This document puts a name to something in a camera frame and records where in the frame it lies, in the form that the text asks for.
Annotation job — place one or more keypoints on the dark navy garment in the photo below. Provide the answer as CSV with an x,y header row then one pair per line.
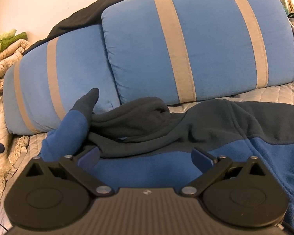
x,y
83,17

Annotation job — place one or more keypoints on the beige quilted blanket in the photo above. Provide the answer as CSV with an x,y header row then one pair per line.
x,y
5,63

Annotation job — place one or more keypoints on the large blue striped pillow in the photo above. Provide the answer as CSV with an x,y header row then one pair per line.
x,y
210,46

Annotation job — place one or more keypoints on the blue fleece jacket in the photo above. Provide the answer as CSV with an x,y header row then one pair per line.
x,y
210,127

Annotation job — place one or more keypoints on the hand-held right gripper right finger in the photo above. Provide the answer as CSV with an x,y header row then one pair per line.
x,y
201,158

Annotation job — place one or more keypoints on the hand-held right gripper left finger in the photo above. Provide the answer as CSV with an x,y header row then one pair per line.
x,y
88,158

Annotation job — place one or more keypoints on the green blanket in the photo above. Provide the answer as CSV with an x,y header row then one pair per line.
x,y
2,42

